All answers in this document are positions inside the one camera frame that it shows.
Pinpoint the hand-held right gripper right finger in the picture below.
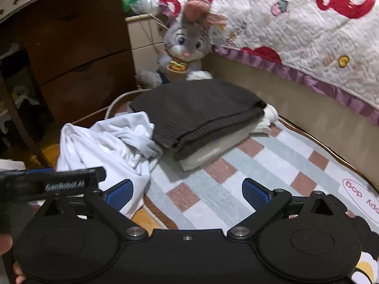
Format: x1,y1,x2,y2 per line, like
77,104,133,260
226,177,347,241

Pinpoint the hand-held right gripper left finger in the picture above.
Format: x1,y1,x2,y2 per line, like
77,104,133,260
36,179,149,241

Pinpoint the white t-shirt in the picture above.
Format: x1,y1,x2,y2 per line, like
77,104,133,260
56,111,164,218

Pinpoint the person's left hand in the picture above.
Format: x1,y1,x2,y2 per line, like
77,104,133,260
0,233,28,284

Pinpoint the checkered floor mat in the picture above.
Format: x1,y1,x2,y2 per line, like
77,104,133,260
72,90,379,284

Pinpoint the folded cream garment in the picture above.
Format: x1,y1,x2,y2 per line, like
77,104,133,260
179,124,267,171

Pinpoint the small white fluffy cloth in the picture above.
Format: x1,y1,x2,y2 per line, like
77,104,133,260
252,103,279,135

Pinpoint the dark grey knit sweater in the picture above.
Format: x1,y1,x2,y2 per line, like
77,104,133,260
129,78,267,162

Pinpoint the dark wooden drawer cabinet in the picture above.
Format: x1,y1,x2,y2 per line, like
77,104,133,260
18,0,138,122

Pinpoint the cream nightstand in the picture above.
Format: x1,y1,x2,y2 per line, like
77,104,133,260
124,13,169,74

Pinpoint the grey plush rabbit toy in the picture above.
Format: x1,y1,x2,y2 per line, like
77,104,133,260
136,0,227,89

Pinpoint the white quilt with red print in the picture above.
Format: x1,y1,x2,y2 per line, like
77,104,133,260
158,0,379,126

